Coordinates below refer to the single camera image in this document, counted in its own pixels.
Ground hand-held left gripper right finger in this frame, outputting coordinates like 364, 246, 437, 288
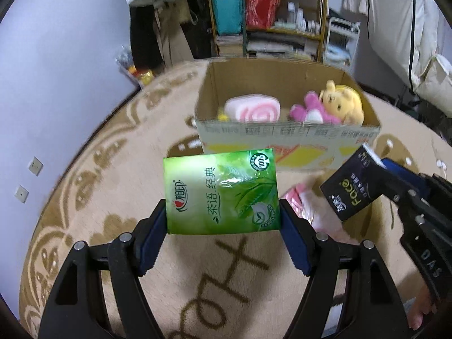
279, 199, 412, 339

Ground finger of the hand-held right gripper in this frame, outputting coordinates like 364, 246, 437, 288
379, 157, 429, 206

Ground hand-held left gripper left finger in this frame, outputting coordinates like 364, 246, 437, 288
37, 198, 167, 339

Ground black tissue pack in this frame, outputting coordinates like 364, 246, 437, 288
320, 144, 387, 222

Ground green tissue pack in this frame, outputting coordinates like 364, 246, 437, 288
163, 147, 281, 235

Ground yellow plush doll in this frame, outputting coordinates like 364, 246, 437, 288
320, 80, 365, 125

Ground printed cardboard box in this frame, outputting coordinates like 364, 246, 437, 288
194, 58, 382, 172

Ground pink swirl roll plush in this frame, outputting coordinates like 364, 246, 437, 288
225, 94, 282, 123

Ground person's right hand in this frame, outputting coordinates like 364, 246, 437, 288
406, 282, 438, 331

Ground pink tissue packet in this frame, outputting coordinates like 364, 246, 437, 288
281, 183, 350, 245

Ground beige patterned blanket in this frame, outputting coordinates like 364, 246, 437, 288
18, 58, 452, 339

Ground white trolley cart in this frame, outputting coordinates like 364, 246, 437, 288
323, 17, 361, 68

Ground colourful bag pile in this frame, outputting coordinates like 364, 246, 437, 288
115, 46, 157, 86

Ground group of cosmetic bottles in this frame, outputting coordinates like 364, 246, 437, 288
285, 3, 320, 33

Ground stack of books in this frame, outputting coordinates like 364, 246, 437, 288
215, 32, 319, 61

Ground dark hanging coat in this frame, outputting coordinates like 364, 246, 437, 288
130, 3, 166, 75

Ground beige hanging pants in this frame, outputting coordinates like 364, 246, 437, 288
155, 5, 195, 68

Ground red patterned bag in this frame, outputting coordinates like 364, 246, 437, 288
244, 0, 279, 29

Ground wooden shelf rack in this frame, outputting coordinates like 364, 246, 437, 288
204, 0, 327, 63

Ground teal bag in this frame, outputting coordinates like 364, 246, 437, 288
212, 0, 244, 36

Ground white wall socket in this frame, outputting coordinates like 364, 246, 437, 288
28, 156, 44, 177
13, 184, 29, 204

